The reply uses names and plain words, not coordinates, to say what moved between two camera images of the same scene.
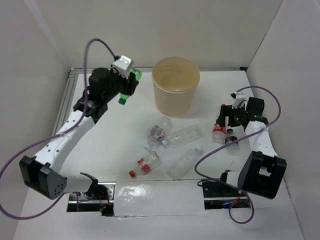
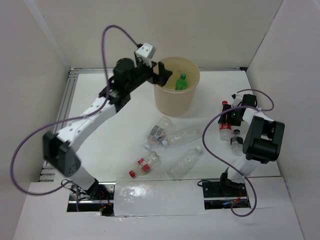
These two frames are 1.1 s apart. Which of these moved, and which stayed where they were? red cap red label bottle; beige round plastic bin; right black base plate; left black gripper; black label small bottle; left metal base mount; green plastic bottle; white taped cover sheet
Moved: left black gripper; green plastic bottle; black label small bottle
Stayed: left metal base mount; right black base plate; beige round plastic bin; red cap red label bottle; white taped cover sheet
